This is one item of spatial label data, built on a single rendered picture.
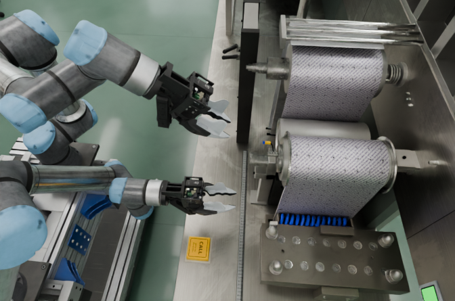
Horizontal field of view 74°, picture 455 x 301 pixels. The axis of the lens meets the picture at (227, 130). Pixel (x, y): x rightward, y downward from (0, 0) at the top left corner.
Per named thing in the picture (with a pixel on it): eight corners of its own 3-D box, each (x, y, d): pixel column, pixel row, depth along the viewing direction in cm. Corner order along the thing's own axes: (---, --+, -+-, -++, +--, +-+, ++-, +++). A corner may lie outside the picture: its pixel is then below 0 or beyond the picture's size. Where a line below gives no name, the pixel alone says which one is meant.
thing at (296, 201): (275, 212, 96) (284, 186, 81) (351, 216, 95) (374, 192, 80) (275, 213, 95) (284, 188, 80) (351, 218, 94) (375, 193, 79)
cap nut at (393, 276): (384, 268, 85) (391, 265, 81) (397, 270, 85) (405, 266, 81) (386, 283, 83) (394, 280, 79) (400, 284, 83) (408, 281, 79)
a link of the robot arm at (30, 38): (55, 132, 125) (-29, 21, 79) (86, 109, 132) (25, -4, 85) (74, 149, 121) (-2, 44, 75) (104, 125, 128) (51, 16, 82)
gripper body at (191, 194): (202, 201, 83) (158, 198, 83) (204, 212, 90) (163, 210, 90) (204, 176, 87) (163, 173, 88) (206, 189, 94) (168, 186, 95)
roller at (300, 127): (275, 132, 102) (279, 109, 92) (352, 136, 101) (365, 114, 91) (275, 164, 95) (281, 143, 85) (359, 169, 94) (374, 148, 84)
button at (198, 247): (189, 238, 103) (189, 235, 101) (210, 239, 102) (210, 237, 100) (186, 260, 99) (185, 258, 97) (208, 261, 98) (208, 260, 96)
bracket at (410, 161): (389, 151, 79) (393, 147, 77) (412, 153, 78) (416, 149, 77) (394, 169, 76) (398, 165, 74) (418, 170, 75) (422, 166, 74)
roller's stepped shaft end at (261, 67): (246, 67, 90) (246, 59, 88) (266, 68, 90) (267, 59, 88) (245, 74, 89) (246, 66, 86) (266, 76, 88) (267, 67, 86)
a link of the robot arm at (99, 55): (77, 26, 57) (85, 9, 50) (131, 57, 62) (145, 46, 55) (57, 61, 55) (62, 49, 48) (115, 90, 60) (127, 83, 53)
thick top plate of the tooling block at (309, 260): (260, 228, 97) (261, 222, 92) (386, 237, 96) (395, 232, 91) (259, 284, 88) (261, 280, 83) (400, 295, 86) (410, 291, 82)
